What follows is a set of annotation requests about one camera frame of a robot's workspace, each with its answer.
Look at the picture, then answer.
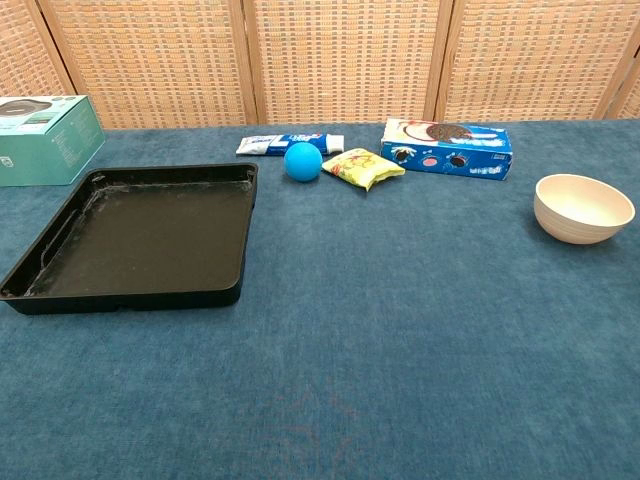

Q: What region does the teal product box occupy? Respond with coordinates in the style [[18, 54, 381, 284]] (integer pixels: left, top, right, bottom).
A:
[[0, 95, 107, 188]]

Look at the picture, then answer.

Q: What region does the blue ball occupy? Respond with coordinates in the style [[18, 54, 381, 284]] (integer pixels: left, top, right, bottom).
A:
[[283, 142, 323, 182]]

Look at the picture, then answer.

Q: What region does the blue table cloth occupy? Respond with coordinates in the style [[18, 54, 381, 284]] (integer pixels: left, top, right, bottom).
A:
[[0, 118, 640, 480]]

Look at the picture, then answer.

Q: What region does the yellow snack packet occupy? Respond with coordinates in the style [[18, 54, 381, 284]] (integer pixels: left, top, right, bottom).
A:
[[321, 147, 407, 192]]

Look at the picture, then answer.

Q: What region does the blue cookie box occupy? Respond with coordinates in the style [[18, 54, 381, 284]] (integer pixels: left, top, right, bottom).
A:
[[379, 118, 514, 182]]

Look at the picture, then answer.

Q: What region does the cream ribbed bowl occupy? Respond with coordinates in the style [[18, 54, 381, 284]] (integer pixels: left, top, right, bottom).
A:
[[533, 173, 636, 245]]

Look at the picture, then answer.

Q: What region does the white blue toothpaste tube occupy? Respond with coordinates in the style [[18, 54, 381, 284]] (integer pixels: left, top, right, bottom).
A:
[[236, 132, 346, 158]]

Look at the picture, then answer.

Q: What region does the black plastic tray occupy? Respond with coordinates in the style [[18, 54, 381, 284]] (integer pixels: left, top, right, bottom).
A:
[[0, 161, 260, 316]]

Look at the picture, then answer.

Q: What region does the woven bamboo screen panel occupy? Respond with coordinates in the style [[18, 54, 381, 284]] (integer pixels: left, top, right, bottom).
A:
[[437, 0, 640, 122], [0, 0, 76, 99], [37, 0, 259, 130], [243, 0, 454, 126], [607, 34, 640, 120]]

